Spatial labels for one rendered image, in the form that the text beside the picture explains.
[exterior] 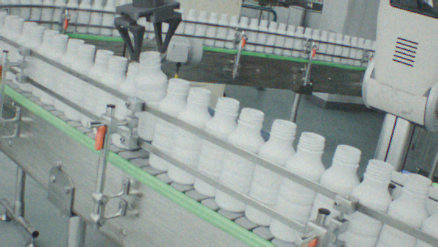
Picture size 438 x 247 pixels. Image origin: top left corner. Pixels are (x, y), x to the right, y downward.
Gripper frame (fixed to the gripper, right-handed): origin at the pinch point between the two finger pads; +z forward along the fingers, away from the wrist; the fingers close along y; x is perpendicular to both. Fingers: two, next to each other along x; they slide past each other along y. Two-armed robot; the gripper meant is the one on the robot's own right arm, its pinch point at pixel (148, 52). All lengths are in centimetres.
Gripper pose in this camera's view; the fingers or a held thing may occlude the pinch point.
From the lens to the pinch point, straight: 103.4
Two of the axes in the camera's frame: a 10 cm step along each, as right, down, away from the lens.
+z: -0.2, 9.0, 4.4
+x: 7.2, 3.2, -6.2
